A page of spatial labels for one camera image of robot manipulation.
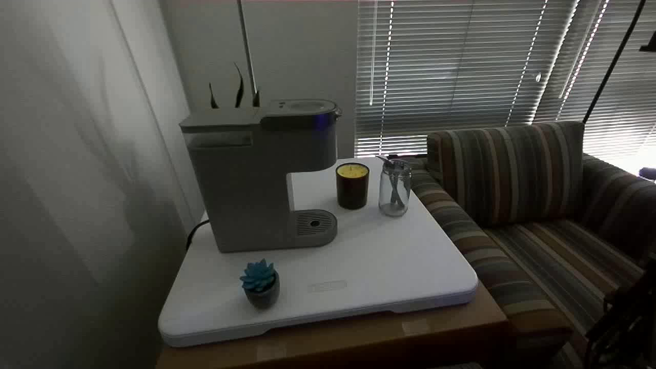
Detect grey coffeemaker chamber lid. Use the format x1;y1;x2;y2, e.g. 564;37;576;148
260;99;343;134

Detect grey coffeemaker body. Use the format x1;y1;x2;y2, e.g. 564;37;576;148
178;109;343;255

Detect dark glass yellow candle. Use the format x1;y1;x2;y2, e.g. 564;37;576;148
335;160;372;211

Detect silver spoon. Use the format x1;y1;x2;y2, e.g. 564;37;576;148
376;151;398;205

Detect clear glass jar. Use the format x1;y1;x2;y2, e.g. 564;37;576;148
378;158;414;219

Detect silver fork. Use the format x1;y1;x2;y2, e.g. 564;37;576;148
386;154;408;210

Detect white rectangular board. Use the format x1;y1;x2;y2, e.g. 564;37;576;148
157;158;480;348

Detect small potted blue succulent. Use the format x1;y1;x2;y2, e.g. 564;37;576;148
237;259;281;311

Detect dark houseplant leaves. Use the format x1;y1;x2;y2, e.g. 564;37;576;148
207;0;262;111

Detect white table board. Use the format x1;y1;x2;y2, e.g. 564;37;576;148
153;283;514;369

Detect striped sofa back cushion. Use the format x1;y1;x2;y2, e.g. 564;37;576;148
426;121;586;230

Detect grey window blinds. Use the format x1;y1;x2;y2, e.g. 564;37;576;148
355;0;656;177

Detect striped fabric sofa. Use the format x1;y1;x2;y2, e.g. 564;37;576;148
402;151;656;369

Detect thin black pole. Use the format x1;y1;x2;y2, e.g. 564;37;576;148
582;0;649;127

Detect black power cable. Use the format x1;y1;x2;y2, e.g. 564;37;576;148
183;215;214;253

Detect black stand frame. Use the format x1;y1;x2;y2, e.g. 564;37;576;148
585;255;656;369

